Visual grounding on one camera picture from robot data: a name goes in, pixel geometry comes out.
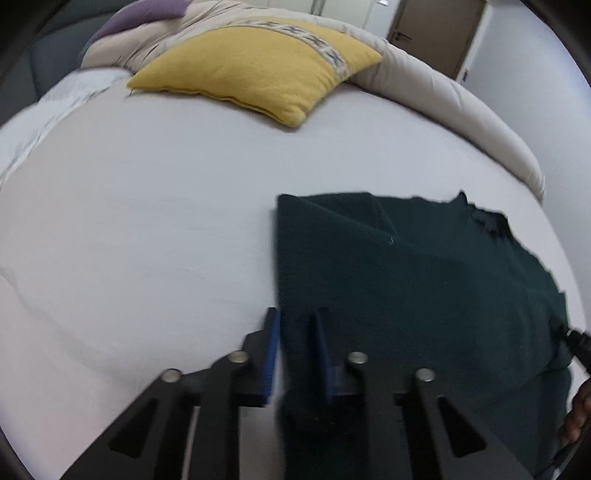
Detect beige duvet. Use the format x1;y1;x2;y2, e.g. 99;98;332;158
76;0;546;204

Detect grey padded headboard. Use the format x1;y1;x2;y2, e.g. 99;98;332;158
28;28;100;97

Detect purple pillow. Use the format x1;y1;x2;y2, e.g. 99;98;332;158
90;0;192;44

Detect person's right hand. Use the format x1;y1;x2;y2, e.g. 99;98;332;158
558;382;591;446

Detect white folded sheet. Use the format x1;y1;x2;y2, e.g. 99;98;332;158
0;69;132;185

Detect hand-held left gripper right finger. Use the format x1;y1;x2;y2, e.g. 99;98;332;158
284;311;536;480

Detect yellow pillow with patterned band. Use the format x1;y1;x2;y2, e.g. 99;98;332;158
127;18;384;127

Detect brown door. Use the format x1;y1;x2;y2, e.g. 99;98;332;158
387;0;489;79

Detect dark green sweater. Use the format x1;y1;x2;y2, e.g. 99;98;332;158
276;190;578;480

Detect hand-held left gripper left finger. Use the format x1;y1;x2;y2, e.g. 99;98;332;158
60;307;282;480

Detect white wardrobe doors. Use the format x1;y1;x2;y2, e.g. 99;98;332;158
309;0;407;40

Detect bed with white sheet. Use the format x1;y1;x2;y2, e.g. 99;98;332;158
0;69;591;480

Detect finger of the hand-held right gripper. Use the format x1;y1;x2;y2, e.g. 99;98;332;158
549;318;591;377

